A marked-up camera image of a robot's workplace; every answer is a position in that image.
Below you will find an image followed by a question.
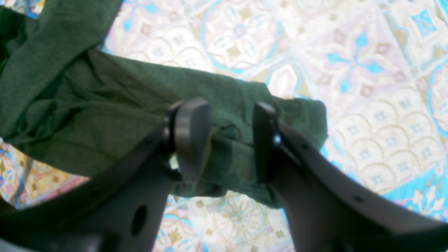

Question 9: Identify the dark green long-sleeve shirt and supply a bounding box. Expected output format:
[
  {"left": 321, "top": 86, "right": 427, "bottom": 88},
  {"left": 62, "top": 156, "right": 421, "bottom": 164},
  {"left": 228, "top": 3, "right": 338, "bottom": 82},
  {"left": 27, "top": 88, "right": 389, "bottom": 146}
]
[{"left": 1, "top": 0, "right": 328, "bottom": 208}]

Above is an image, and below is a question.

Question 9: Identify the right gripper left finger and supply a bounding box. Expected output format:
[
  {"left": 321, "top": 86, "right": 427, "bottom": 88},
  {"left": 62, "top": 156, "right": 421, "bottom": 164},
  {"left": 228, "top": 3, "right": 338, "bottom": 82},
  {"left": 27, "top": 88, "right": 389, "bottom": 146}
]
[{"left": 1, "top": 97, "right": 212, "bottom": 252}]

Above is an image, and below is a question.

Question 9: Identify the colourful patterned tablecloth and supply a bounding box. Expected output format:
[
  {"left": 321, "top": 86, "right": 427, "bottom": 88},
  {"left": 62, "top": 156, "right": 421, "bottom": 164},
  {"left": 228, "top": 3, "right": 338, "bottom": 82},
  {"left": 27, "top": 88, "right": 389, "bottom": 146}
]
[{"left": 1, "top": 0, "right": 447, "bottom": 252}]

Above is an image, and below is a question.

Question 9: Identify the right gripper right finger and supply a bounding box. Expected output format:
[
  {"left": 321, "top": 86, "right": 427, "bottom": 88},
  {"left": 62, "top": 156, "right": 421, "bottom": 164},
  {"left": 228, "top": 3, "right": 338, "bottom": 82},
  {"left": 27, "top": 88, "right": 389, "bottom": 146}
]
[{"left": 253, "top": 103, "right": 448, "bottom": 252}]

